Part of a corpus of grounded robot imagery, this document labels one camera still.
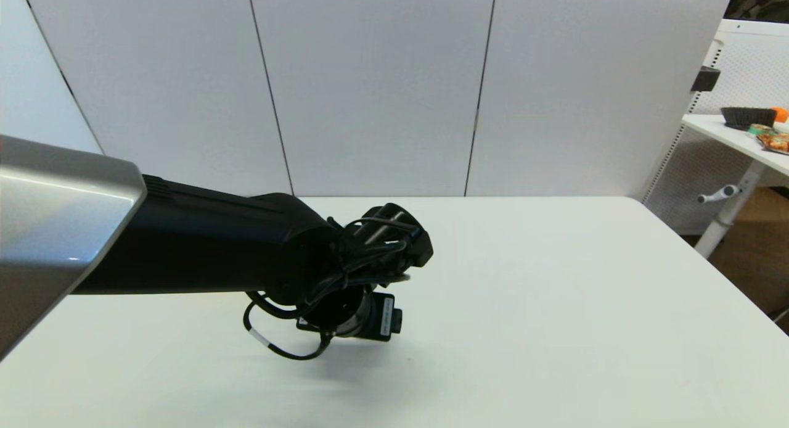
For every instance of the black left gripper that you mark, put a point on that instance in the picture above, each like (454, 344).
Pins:
(339, 311)

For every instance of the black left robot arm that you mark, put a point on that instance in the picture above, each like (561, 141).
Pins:
(216, 243)

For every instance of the white side table leg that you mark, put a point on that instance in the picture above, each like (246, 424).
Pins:
(730, 209)

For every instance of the white side table top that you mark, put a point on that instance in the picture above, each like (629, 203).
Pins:
(733, 138)

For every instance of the black box on panel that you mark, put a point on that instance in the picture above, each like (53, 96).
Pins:
(704, 79)

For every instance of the black fluted bowl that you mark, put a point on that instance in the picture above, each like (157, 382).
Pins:
(747, 117)

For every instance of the small green tin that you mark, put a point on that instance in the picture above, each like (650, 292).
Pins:
(760, 130)

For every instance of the orange snack packet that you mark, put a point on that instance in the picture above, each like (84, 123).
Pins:
(776, 142)

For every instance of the white pegboard panel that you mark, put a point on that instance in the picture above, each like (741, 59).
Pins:
(752, 64)

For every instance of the orange fruit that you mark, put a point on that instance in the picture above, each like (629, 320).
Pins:
(781, 113)

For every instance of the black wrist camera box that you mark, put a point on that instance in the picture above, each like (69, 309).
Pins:
(385, 317)

